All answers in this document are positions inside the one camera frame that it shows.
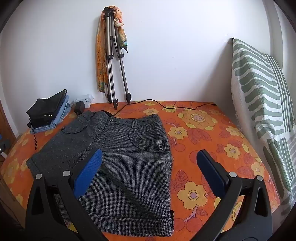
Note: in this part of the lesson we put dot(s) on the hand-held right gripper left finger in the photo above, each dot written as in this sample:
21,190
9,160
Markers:
90,169

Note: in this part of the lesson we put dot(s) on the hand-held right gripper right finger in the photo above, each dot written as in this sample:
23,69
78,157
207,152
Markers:
209,171

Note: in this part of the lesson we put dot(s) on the grey houndstooth pants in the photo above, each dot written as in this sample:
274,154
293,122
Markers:
129,162

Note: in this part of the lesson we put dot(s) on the orange floral bedsheet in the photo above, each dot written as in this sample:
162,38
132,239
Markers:
208,139

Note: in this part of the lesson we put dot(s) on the black power adapter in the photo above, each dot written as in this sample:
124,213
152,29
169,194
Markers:
79,108

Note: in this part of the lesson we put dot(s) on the folded blue jeans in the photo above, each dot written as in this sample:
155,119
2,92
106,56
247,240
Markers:
62,113

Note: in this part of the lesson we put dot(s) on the white power strip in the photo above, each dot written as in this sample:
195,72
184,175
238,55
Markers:
86,100

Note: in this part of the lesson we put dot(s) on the black folded garment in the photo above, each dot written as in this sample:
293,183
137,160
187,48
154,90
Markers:
46,106

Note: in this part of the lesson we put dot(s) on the green striped white cushion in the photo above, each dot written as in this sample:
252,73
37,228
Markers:
259,92

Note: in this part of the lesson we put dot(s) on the brown wooden furniture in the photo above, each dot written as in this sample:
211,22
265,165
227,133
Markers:
5,125

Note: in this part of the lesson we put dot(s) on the orange floral scarf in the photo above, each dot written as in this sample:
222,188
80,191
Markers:
100,58

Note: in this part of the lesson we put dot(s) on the silver camera tripod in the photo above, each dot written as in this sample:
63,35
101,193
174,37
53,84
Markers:
111,69

